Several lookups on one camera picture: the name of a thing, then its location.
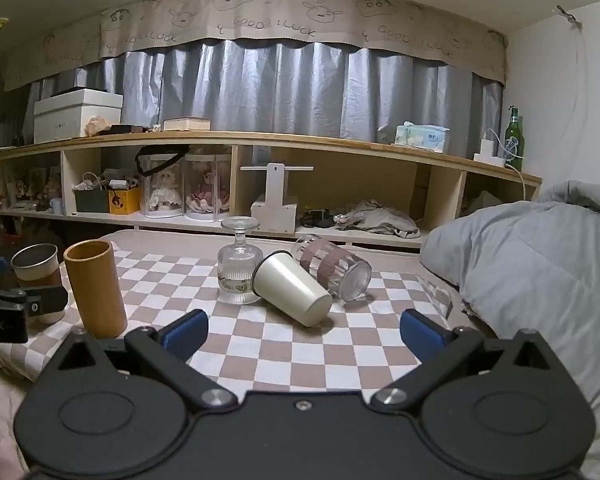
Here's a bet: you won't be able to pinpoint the clear glass goblet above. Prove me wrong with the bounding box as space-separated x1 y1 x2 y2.
217 216 264 305

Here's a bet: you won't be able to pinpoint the large white box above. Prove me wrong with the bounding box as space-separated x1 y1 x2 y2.
33 89 124 145

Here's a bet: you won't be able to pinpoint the long wooden shelf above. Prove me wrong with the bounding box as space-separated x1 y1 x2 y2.
0 131 543 252

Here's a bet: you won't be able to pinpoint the grey quilt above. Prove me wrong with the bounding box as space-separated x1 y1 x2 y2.
420 180 600 480

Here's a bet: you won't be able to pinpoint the glass cup with brown sleeve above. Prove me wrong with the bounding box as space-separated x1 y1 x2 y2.
291 234 373 304

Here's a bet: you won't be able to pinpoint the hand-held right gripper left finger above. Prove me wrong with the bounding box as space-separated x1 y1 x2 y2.
45 309 238 413

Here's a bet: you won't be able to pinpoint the clear doll container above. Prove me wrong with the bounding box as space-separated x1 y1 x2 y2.
139 153 186 220
184 153 231 221

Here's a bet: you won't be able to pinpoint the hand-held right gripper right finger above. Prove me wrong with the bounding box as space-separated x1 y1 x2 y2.
370 309 561 413

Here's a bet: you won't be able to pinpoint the crumpled beige paper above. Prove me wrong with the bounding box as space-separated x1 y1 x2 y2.
85 115 112 137

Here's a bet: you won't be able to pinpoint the beige quilted bed sheet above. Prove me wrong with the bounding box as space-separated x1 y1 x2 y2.
0 347 56 480

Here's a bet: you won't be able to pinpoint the white cable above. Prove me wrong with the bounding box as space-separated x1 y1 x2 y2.
500 159 529 204

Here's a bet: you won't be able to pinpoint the grey curtain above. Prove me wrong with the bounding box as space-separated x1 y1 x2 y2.
24 40 504 162

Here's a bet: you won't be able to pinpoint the green glass bottle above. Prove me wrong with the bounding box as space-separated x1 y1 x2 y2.
503 106 525 171

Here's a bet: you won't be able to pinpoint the steel cup with white sleeve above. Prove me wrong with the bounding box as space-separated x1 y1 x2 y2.
11 243 67 325

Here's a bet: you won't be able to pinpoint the wooden stand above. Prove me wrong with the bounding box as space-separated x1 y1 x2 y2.
239 163 315 236

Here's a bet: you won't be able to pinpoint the metal wall hook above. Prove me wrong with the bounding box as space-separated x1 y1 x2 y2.
555 4 584 29

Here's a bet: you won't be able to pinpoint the white charger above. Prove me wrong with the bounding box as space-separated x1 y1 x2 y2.
473 129 504 166

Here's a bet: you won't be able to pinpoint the small dark items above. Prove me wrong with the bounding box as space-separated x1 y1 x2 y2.
300 205 337 229

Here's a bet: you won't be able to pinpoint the black strap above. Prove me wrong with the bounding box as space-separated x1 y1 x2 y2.
134 144 190 179

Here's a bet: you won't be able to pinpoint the tissue pack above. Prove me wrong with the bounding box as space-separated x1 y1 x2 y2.
394 120 451 155

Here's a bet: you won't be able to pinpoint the cream book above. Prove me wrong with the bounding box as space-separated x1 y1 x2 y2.
163 116 212 132

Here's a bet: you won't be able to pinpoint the yellow box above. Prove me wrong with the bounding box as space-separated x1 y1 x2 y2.
107 187 142 215

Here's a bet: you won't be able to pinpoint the yellow cylindrical cup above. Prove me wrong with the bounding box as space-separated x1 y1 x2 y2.
63 240 129 339

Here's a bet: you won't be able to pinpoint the dark green box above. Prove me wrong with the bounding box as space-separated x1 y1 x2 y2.
73 187 110 214

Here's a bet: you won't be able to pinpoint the beige printed valance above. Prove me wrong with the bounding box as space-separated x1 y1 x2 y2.
2 0 509 94

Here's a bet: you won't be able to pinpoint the pile of grey clothes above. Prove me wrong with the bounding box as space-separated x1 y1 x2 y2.
334 199 422 240

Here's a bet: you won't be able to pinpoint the brown white checkered cloth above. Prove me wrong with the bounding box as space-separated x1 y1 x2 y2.
0 237 454 394

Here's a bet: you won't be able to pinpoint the cream white cup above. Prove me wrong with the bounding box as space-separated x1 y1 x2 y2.
250 251 334 328

